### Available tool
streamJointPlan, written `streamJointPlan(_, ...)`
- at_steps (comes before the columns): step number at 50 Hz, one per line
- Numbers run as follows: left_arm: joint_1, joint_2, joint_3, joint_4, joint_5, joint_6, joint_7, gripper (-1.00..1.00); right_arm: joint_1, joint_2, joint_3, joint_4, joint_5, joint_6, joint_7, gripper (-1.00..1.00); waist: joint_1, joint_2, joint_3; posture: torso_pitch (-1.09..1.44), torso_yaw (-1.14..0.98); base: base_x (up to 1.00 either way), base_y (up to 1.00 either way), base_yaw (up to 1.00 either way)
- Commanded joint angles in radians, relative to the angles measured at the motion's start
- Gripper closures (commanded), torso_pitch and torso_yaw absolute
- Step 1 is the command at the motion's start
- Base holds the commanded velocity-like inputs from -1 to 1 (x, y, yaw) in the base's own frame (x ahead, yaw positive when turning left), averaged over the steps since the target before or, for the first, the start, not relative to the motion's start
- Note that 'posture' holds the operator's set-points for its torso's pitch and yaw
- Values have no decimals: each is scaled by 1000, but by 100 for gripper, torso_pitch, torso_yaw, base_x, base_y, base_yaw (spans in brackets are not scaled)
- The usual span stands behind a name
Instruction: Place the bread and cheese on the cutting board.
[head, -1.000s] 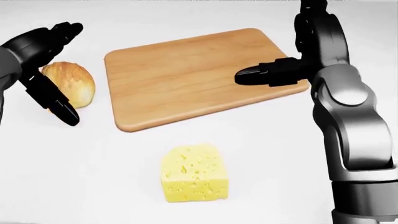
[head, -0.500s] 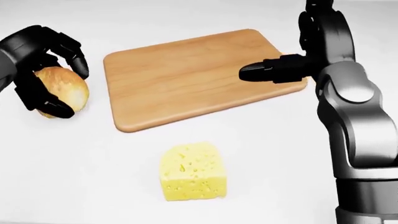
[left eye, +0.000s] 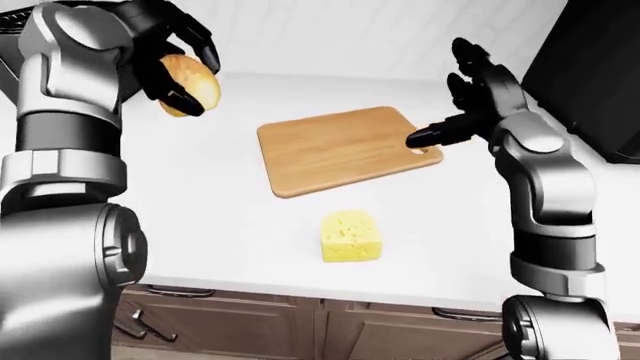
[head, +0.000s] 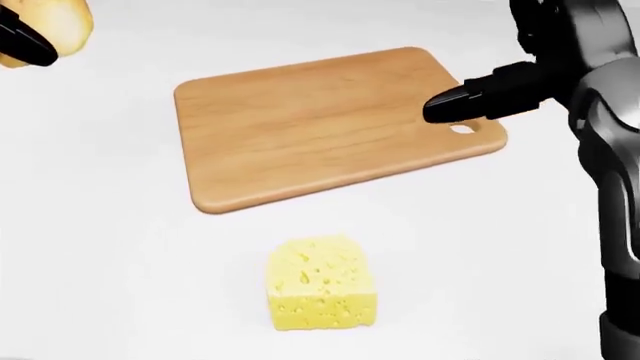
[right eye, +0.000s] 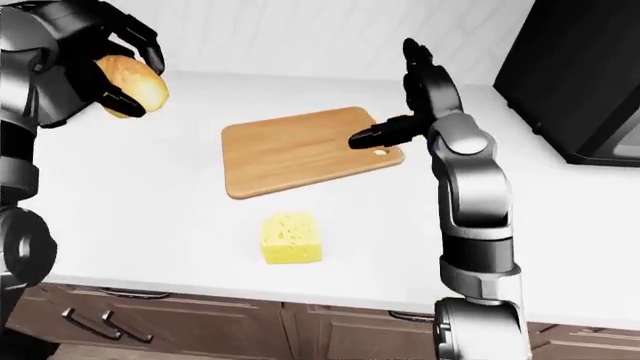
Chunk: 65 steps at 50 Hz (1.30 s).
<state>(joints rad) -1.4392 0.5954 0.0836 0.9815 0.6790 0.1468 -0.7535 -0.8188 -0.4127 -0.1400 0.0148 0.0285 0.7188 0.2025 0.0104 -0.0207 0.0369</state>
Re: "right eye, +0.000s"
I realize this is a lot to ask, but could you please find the black microwave oven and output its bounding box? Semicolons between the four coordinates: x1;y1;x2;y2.
492;0;640;168

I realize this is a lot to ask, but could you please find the golden bread roll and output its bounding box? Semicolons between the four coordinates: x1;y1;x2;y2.
94;54;170;120

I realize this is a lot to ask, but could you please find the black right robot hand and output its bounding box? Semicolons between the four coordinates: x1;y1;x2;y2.
347;36;464;151

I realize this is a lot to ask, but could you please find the dark metal cabinet handle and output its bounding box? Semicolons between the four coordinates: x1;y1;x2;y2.
100;309;154;344
98;286;171;300
387;309;437;324
61;306;114;339

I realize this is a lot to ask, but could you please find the yellow cheese block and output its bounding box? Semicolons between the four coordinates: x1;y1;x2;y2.
259;210;325;266

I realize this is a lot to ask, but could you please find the brown wooden base cabinet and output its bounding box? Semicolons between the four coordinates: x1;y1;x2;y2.
0;282;640;360

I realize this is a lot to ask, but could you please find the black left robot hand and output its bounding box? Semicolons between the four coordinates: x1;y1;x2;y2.
47;0;167;120

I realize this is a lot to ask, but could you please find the wooden cutting board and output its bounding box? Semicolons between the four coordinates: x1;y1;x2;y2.
220;105;405;201

